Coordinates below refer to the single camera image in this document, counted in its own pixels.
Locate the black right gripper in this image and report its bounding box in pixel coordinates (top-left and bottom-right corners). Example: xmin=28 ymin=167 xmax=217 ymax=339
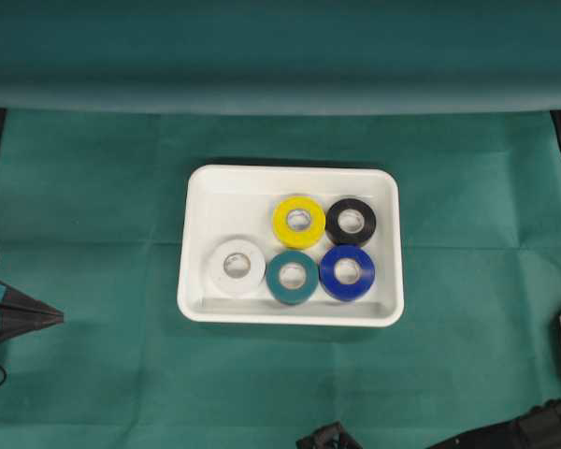
xmin=295 ymin=422 xmax=363 ymax=449

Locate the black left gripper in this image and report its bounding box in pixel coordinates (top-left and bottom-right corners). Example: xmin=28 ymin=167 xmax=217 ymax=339
xmin=0 ymin=281 xmax=65 ymax=343

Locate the blue tape roll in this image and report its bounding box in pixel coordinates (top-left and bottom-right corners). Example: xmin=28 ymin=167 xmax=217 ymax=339
xmin=319 ymin=245 xmax=375 ymax=302

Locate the teal tape roll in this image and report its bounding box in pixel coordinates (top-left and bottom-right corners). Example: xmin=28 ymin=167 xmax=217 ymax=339
xmin=266 ymin=251 xmax=319 ymax=306

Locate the white tape roll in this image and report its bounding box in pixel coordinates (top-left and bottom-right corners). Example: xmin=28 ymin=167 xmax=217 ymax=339
xmin=208 ymin=239 xmax=266 ymax=297

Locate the yellow tape roll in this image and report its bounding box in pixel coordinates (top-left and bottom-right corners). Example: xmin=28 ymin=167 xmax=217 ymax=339
xmin=272 ymin=196 xmax=325 ymax=249

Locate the black tape roll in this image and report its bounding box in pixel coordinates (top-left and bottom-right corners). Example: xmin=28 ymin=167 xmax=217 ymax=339
xmin=325 ymin=198 xmax=377 ymax=247

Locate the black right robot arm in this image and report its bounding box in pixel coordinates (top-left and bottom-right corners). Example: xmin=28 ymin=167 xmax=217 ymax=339
xmin=295 ymin=399 xmax=561 ymax=449

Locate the white plastic tray case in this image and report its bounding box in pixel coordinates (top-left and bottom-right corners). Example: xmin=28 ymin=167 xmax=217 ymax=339
xmin=177 ymin=165 xmax=404 ymax=327

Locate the green table cloth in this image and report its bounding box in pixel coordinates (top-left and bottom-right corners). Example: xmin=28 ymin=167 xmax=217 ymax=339
xmin=0 ymin=1 xmax=561 ymax=448

